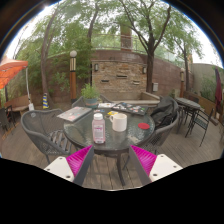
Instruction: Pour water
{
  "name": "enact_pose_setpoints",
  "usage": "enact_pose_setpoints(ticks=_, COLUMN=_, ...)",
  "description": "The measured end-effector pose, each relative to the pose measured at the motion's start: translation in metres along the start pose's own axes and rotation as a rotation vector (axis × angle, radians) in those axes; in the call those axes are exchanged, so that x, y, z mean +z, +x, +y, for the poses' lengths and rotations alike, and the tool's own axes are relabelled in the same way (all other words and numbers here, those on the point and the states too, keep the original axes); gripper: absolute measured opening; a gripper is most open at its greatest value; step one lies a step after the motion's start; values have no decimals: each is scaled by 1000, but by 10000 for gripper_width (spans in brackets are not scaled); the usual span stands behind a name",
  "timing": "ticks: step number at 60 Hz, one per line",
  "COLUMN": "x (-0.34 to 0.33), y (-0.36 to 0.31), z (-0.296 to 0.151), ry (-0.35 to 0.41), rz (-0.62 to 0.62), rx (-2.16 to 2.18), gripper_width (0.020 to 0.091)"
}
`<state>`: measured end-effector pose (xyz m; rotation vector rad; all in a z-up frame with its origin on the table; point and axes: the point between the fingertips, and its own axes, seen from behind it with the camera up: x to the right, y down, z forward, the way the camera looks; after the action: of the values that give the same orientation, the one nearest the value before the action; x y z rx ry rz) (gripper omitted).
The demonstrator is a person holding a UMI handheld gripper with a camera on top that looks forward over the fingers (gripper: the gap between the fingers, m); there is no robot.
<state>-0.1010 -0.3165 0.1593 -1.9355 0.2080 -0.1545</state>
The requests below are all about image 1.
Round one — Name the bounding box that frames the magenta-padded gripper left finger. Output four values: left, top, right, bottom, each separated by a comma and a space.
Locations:
44, 144, 96, 187

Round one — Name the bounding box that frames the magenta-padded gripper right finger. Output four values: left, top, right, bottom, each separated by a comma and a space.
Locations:
128, 144, 184, 186

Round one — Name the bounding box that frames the pink drink bottle white cap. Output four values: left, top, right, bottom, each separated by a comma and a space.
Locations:
91, 112, 107, 145

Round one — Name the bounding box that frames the flat round red coaster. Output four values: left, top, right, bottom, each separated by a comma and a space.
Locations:
137, 122, 151, 131

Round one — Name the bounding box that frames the dark metal patio chair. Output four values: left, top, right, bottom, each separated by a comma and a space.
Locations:
176, 104, 188, 131
185, 108, 214, 147

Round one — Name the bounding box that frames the silver laptop with stickers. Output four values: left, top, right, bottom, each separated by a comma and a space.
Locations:
56, 105, 93, 123

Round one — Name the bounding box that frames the white mug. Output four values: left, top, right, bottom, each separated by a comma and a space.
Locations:
109, 112, 128, 133

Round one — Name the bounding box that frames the black laptop with stickers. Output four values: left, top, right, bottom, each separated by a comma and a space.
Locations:
111, 101, 149, 117

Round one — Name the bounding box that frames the round dark patio table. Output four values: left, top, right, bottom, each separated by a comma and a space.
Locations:
175, 97, 202, 116

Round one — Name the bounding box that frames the blue yellow striped bollard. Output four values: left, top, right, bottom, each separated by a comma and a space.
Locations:
42, 92, 50, 110

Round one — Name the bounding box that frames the white sticker sheet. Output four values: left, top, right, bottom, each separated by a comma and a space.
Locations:
97, 102, 116, 109

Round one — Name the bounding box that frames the wooden bench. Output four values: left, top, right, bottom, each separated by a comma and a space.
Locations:
3, 94, 31, 113

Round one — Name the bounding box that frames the potted green plant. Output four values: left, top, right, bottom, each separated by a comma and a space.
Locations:
80, 83, 101, 108

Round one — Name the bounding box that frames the folded maroon umbrella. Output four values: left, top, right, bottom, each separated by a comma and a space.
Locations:
214, 67, 224, 113

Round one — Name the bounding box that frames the green leafy tree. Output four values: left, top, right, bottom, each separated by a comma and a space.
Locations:
14, 3, 94, 108
166, 19, 206, 93
106, 0, 178, 94

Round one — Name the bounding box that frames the orange patio umbrella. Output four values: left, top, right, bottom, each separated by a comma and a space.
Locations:
0, 57, 36, 112

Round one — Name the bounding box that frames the wooden lamp post globe light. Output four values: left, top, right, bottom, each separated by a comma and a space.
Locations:
69, 49, 78, 104
180, 67, 186, 98

